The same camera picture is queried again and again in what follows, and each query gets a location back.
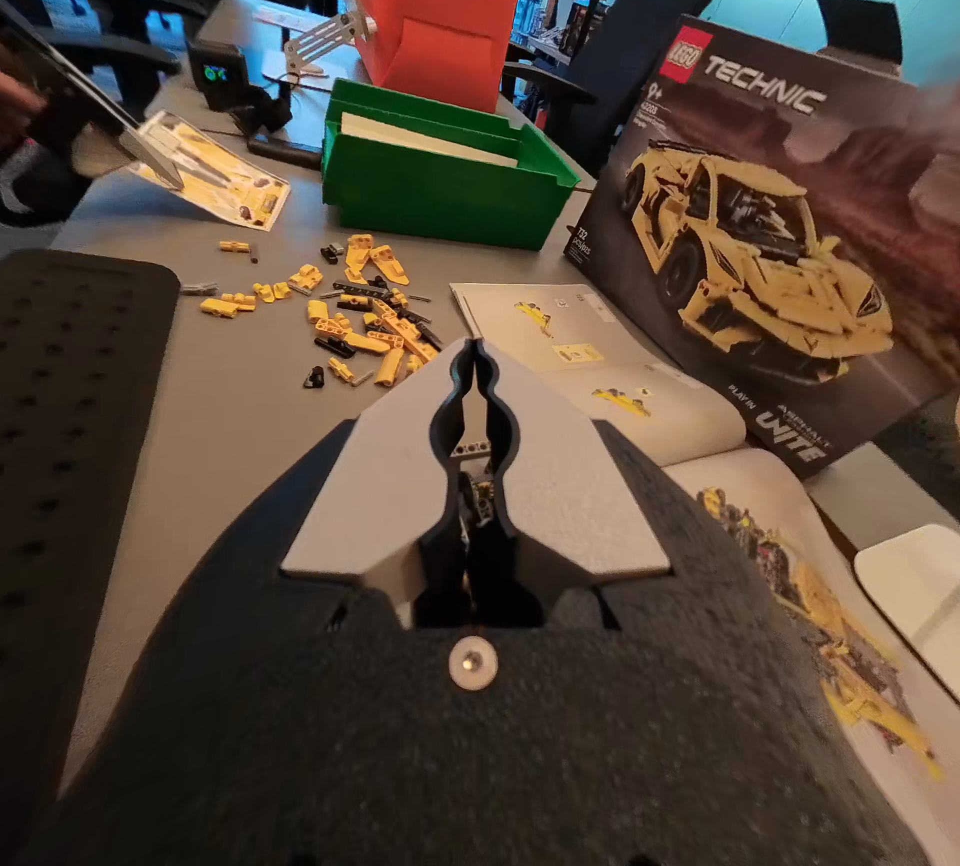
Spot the wooden document stand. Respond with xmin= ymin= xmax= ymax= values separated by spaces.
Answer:
xmin=854 ymin=523 xmax=960 ymax=705

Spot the black perforated mat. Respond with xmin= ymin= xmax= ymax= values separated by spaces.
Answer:
xmin=0 ymin=248 xmax=183 ymax=844

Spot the grey desk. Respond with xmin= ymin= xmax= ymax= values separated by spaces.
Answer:
xmin=45 ymin=0 xmax=960 ymax=807

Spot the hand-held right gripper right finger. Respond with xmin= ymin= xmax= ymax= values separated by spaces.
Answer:
xmin=477 ymin=341 xmax=672 ymax=609

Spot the black cylindrical case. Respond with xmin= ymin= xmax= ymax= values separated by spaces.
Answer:
xmin=246 ymin=131 xmax=325 ymax=172

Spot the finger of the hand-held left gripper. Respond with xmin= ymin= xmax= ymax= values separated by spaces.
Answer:
xmin=57 ymin=53 xmax=189 ymax=193

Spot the red plastic container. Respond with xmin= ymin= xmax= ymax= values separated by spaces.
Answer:
xmin=348 ymin=0 xmax=525 ymax=114

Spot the green plastic bin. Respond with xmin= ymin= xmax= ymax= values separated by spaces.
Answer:
xmin=320 ymin=79 xmax=583 ymax=253

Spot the person's left hand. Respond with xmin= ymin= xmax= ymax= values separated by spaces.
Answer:
xmin=0 ymin=68 xmax=49 ymax=157

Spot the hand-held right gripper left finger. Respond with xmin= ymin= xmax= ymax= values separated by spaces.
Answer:
xmin=282 ymin=341 xmax=471 ymax=612

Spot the pile of yellow brick pieces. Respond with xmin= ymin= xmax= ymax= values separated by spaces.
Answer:
xmin=200 ymin=232 xmax=445 ymax=391

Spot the toy car box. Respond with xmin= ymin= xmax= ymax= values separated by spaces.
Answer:
xmin=563 ymin=14 xmax=960 ymax=480

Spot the patterned paper bag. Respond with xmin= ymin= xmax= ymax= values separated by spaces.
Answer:
xmin=341 ymin=112 xmax=520 ymax=171

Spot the open instruction booklet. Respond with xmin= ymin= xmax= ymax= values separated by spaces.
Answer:
xmin=450 ymin=281 xmax=960 ymax=786

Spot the black office chair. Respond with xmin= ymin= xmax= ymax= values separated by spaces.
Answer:
xmin=503 ymin=0 xmax=733 ymax=180
xmin=0 ymin=0 xmax=205 ymax=105
xmin=813 ymin=0 xmax=907 ymax=66

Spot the printed paper sheet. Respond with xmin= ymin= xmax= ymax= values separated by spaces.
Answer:
xmin=128 ymin=112 xmax=294 ymax=234

